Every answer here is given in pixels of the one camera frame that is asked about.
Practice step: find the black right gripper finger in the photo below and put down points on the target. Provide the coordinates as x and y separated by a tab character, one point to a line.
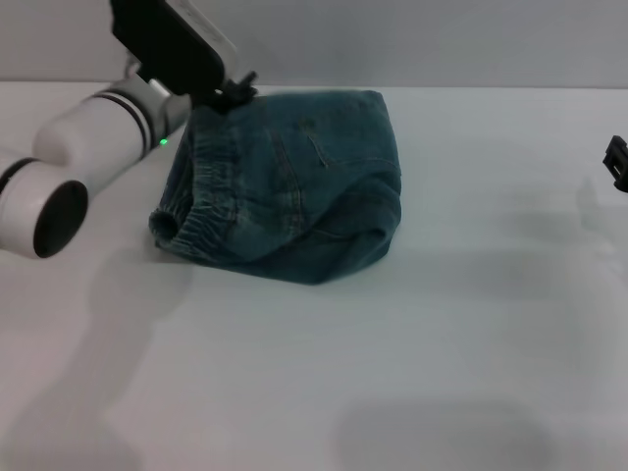
617	162

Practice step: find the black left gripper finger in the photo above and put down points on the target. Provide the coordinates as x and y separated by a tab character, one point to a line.
238	90

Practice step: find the blue denim shorts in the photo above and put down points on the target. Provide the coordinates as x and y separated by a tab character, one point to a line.
294	196

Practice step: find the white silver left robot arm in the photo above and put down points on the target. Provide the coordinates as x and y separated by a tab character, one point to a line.
98	127

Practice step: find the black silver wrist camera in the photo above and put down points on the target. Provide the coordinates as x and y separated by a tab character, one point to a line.
167	44

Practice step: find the silver camera mount bracket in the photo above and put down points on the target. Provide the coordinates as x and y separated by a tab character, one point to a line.
142	73

